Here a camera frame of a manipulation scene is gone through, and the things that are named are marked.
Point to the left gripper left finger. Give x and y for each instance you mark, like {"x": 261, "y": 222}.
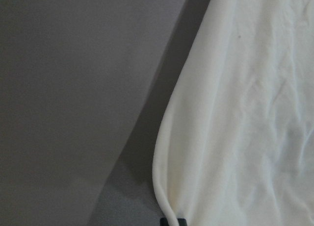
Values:
{"x": 163, "y": 222}

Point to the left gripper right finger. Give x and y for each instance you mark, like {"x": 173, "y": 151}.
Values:
{"x": 182, "y": 222}

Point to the beige long-sleeve printed shirt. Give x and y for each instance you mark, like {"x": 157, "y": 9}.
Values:
{"x": 236, "y": 143}

